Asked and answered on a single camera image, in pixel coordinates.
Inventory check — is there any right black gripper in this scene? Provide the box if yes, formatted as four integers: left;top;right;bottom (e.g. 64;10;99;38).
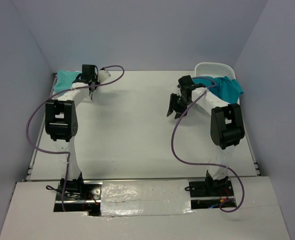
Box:
167;93;192;119

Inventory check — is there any teal t-shirt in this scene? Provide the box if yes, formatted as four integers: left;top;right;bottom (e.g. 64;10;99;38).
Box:
192;76;244;104

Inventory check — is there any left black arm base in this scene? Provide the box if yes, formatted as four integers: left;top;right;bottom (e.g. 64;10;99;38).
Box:
45;175;102;203

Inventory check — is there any white plastic laundry basket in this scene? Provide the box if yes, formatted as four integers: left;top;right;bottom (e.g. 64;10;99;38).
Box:
194;62;240;104

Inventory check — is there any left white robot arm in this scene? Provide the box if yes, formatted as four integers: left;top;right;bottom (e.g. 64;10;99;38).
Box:
45;64;100;199

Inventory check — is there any purple cable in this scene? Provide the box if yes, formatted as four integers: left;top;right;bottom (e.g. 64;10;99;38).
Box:
171;77;246;214
26;64;125;211

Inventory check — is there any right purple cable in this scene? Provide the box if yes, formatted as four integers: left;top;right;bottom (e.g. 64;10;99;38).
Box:
171;77;246;214

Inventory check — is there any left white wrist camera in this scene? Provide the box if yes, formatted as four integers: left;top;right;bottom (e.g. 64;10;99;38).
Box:
97;69;111;84

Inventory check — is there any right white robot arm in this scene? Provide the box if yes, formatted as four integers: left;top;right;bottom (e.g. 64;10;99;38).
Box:
167;75;245;196

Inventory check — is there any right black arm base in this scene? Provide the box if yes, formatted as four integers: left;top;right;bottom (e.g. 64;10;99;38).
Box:
184;171;234;199

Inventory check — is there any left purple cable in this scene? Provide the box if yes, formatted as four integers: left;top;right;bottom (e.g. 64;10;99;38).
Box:
26;64;125;211

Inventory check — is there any silver tape sheet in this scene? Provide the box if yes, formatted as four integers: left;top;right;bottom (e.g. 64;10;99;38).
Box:
100;179;192;217

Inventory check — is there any light mint t-shirt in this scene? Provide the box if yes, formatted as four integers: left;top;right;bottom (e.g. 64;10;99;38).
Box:
53;70;81;93

